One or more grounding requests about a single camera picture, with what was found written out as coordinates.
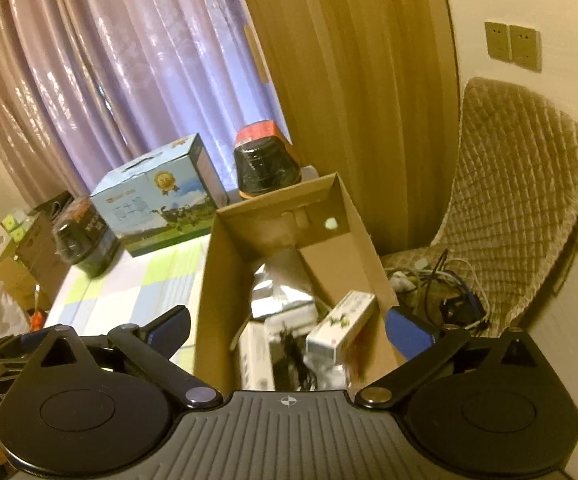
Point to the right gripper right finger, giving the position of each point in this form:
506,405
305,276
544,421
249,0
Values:
479,407

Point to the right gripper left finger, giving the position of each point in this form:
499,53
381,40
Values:
91,406

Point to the white mecobalamin tablet box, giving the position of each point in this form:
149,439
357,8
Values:
255,361

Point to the clear plastic bag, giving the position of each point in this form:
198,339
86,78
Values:
328,376

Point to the white ointment box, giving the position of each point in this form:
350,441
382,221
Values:
333,336

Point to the silver foil pouch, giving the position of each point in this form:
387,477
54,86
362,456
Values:
280,283

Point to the white square plastic container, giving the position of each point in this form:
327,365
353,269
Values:
298,322

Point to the silver bag on floor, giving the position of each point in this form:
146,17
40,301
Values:
13,320

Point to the cardboard boxes beside table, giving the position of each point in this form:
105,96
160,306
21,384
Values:
30,268

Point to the left black wrapped bowl stack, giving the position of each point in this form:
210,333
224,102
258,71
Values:
83,238

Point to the black wrapped bowl stack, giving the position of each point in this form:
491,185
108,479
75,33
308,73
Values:
265,160
83,238

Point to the blue milk carton box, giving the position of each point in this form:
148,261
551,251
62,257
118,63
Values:
161,198

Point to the quilted brown chair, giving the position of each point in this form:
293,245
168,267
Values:
513,207

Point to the open cardboard box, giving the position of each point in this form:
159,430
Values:
311,238

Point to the right black wrapped bowl stack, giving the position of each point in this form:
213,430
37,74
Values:
265,160

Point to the purple curtain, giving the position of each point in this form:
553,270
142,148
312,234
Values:
88,85

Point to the wooden door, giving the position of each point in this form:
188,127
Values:
369,90

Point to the double wall socket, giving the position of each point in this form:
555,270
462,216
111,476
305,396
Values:
519,45

